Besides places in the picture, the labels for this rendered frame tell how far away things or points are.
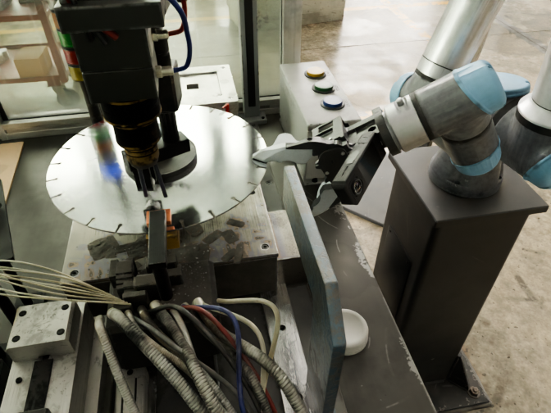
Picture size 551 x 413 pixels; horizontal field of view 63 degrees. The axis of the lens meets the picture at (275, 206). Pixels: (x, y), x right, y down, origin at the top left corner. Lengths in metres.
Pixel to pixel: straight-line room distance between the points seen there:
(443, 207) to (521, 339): 0.91
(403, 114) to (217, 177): 0.28
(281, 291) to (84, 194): 0.34
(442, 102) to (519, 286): 1.37
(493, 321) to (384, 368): 1.13
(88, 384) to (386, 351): 0.41
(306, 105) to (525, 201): 0.49
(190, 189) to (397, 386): 0.40
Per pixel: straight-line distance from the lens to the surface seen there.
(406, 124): 0.66
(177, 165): 0.68
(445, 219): 0.95
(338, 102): 0.95
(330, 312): 0.47
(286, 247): 0.73
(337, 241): 0.85
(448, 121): 0.67
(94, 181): 0.70
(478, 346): 1.72
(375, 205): 2.07
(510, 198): 1.05
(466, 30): 0.80
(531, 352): 1.79
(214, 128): 0.78
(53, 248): 0.93
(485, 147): 0.74
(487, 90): 0.67
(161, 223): 0.56
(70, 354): 0.63
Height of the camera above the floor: 1.35
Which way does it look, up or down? 42 degrees down
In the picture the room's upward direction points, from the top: straight up
